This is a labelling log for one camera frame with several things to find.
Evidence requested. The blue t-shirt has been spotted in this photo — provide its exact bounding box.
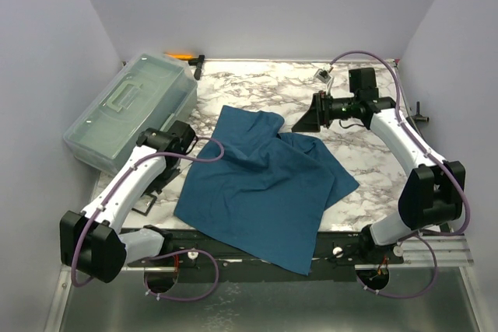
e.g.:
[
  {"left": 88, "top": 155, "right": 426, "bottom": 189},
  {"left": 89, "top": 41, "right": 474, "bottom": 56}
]
[{"left": 174, "top": 106, "right": 359, "bottom": 253}]

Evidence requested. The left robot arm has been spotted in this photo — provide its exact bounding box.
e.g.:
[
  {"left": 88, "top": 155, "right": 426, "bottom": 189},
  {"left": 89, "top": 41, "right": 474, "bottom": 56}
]
[{"left": 59, "top": 121, "right": 198, "bottom": 287}]

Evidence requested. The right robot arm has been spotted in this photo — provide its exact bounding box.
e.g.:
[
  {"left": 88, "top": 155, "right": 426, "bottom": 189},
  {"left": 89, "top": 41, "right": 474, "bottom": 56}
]
[{"left": 292, "top": 68, "right": 465, "bottom": 264}]

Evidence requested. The clear plastic storage box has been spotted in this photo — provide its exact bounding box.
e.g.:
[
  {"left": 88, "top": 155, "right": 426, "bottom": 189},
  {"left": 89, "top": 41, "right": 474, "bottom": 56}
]
[{"left": 63, "top": 54, "right": 198, "bottom": 175}]

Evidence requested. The black clamp bar right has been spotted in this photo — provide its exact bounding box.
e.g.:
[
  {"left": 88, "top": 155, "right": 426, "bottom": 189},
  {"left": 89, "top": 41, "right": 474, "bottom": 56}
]
[{"left": 406, "top": 101, "right": 430, "bottom": 128}]

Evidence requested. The orange tool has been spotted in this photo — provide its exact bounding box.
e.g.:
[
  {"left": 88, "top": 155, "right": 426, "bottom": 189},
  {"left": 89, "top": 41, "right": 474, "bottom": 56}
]
[{"left": 164, "top": 52, "right": 195, "bottom": 60}]

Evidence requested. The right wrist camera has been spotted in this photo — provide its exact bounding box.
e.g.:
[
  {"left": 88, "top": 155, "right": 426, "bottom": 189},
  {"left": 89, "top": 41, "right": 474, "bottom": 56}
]
[{"left": 314, "top": 65, "right": 335, "bottom": 95}]

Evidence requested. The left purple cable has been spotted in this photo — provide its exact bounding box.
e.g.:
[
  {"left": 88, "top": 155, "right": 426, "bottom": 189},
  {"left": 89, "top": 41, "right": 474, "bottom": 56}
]
[{"left": 70, "top": 137, "right": 226, "bottom": 302}]

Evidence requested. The purple cable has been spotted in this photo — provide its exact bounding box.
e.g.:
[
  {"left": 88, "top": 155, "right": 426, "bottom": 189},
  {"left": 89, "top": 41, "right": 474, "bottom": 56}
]
[
  {"left": 70, "top": 137, "right": 226, "bottom": 302},
  {"left": 328, "top": 50, "right": 474, "bottom": 299}
]

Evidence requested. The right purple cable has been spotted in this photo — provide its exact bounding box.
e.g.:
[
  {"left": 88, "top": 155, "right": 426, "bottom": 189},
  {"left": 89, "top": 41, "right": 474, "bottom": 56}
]
[{"left": 328, "top": 50, "right": 474, "bottom": 299}]

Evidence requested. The aluminium rail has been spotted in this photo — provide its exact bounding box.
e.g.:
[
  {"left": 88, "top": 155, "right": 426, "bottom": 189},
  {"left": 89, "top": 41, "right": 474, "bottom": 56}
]
[{"left": 124, "top": 238, "right": 475, "bottom": 272}]

